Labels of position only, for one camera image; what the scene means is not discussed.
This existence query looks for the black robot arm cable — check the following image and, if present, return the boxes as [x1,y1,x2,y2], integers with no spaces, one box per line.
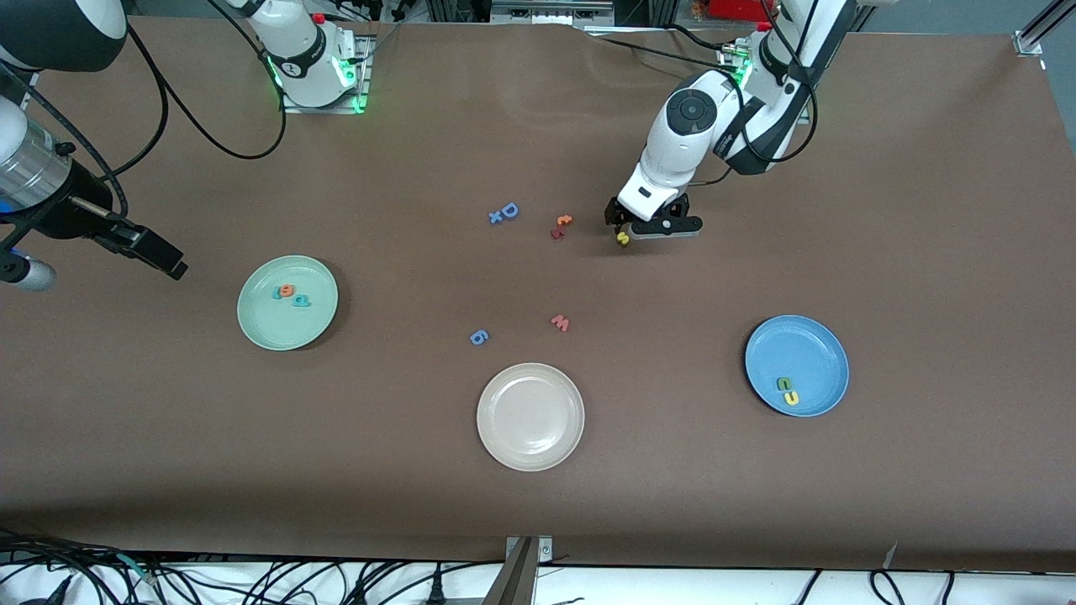
[0,0,288,219]
[698,0,820,187]

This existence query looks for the aluminium frame rail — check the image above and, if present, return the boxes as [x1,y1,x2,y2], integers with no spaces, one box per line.
[1013,0,1076,58]

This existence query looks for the blue plate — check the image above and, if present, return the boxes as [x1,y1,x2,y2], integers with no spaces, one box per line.
[745,315,850,418]

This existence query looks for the aluminium cross rail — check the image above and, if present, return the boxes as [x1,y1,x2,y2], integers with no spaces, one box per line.
[490,0,616,26]

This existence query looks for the brown table mat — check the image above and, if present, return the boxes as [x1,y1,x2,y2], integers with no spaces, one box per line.
[0,13,1076,574]

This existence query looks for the beige plate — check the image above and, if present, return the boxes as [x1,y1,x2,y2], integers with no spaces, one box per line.
[476,362,586,472]

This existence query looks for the black table cable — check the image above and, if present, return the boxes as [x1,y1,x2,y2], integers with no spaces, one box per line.
[588,34,724,72]
[662,23,745,53]

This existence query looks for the teal cable connector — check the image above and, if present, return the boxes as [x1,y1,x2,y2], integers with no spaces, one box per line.
[116,553,157,586]

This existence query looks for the black floor cable loop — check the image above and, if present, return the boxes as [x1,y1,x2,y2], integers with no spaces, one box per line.
[868,569,907,605]

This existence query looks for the pale green plate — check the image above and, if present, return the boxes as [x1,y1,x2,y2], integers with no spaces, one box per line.
[237,255,340,351]

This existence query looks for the metal table post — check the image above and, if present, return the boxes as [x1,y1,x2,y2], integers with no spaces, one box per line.
[483,535,553,605]

